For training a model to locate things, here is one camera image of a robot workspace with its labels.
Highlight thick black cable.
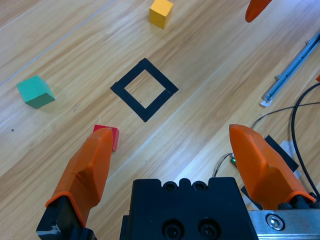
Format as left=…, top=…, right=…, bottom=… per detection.
left=291, top=82, right=320, bottom=195

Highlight green wooden block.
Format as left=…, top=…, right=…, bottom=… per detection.
left=16, top=75, right=56, bottom=110

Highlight red wooden block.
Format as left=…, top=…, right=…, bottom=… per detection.
left=93, top=124, right=120, bottom=153

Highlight thin black cable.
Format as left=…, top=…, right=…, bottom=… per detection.
left=250, top=101, right=320, bottom=130

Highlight white tape strip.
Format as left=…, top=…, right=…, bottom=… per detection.
left=279, top=139, right=311, bottom=192

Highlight aluminium rail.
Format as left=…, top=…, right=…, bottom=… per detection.
left=259, top=31, right=320, bottom=108

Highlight thin grey wires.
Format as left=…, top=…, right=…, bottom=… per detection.
left=212, top=152, right=235, bottom=177

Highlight black tape rectangle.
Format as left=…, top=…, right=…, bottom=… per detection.
left=110, top=57, right=180, bottom=123

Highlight yellow wooden block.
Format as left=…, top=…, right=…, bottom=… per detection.
left=149, top=0, right=174, bottom=30

